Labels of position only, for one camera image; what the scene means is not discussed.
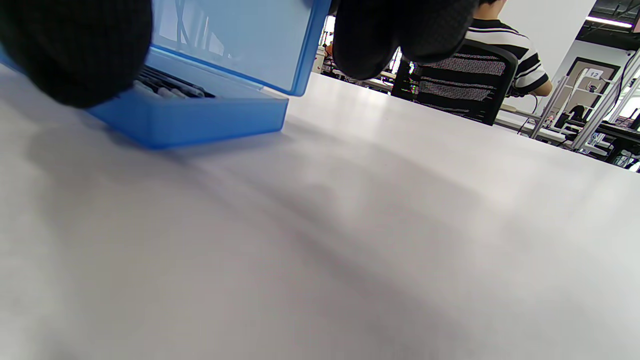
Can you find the black mesh office chair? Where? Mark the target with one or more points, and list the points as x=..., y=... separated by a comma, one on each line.
x=506, y=85

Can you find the bundle of black pen refills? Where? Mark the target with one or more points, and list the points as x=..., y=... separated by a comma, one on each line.
x=170, y=87

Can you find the blue translucent stationery box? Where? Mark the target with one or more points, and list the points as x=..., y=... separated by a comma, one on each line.
x=210, y=125

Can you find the person's right hand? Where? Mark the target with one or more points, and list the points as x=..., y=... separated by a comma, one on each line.
x=75, y=45

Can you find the white office desk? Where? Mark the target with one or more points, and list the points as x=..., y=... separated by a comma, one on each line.
x=510, y=120

